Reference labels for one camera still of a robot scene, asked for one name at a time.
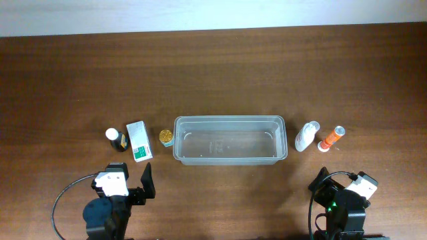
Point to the white green Panadol box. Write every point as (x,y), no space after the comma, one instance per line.
(139,140)

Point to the orange tube white cap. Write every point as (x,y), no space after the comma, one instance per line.
(333,137)

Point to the dark syrup bottle white cap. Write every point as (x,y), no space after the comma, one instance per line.
(118,140)

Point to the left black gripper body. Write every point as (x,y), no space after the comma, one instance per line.
(135,196)

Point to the white squeeze bottle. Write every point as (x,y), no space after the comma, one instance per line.
(306,135)

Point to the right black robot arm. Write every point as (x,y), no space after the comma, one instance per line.
(340,223)

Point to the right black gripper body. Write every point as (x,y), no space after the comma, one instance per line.
(325,196)

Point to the small jar gold lid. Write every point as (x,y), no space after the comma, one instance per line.
(166,138)

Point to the clear plastic container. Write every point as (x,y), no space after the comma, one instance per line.
(230,140)

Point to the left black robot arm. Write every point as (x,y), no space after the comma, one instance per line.
(107,216)

